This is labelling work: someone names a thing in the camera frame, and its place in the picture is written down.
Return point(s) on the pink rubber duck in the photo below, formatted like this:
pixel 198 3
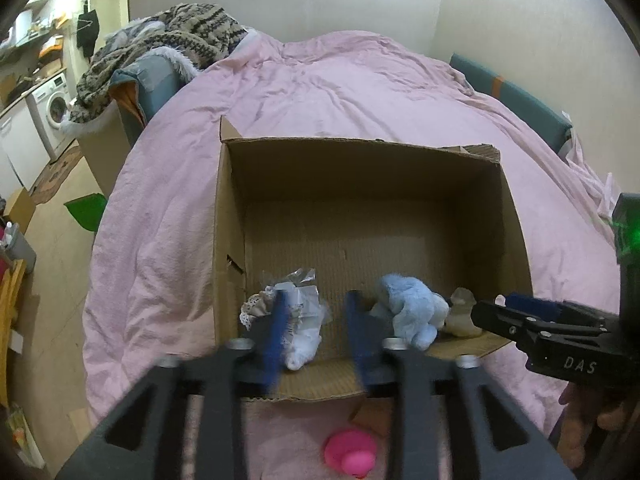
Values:
pixel 350 452

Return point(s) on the patterned floor rug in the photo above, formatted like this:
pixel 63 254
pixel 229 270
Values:
pixel 55 175

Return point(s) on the person's right hand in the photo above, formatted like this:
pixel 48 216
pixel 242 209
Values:
pixel 575 422

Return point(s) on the blue jacket with fur trim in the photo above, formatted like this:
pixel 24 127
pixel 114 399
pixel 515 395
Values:
pixel 150 80

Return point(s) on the green plastic dustpan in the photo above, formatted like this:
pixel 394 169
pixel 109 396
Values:
pixel 87 210

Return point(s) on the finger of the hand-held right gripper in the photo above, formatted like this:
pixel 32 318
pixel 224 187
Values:
pixel 537 305
pixel 515 327

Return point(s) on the black hanging garment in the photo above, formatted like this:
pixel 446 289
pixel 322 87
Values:
pixel 89 35

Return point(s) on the white lace scrunchie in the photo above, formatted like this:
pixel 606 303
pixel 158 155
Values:
pixel 255 307

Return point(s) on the small cardboard box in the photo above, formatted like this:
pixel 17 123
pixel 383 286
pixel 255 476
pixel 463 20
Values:
pixel 19 207

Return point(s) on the yellow wooden chair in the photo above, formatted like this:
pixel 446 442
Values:
pixel 12 305

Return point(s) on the pink duvet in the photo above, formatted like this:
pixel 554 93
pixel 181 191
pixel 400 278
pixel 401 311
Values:
pixel 350 90

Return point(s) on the white sock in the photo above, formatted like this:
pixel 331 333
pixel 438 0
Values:
pixel 302 350

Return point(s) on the white sheet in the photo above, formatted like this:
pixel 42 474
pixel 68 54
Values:
pixel 595 180

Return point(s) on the teal headboard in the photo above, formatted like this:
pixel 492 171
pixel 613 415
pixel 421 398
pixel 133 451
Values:
pixel 525 100

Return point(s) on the clear plastic packaging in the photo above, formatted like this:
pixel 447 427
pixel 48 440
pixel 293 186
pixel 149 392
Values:
pixel 305 295

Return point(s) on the patterned knit sweater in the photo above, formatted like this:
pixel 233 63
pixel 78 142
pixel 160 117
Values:
pixel 190 35

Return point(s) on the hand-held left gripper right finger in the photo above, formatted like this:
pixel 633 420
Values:
pixel 356 332

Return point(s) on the grey container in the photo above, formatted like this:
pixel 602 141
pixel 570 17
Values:
pixel 22 252

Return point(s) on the light blue plush toy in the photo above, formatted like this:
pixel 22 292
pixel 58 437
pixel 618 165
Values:
pixel 410 305

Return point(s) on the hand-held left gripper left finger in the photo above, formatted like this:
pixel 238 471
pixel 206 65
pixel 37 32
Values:
pixel 277 332

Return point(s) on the white kitchen cabinet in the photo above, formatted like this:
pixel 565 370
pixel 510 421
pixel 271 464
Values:
pixel 15 145

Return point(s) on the white washing machine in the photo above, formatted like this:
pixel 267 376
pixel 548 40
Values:
pixel 52 105

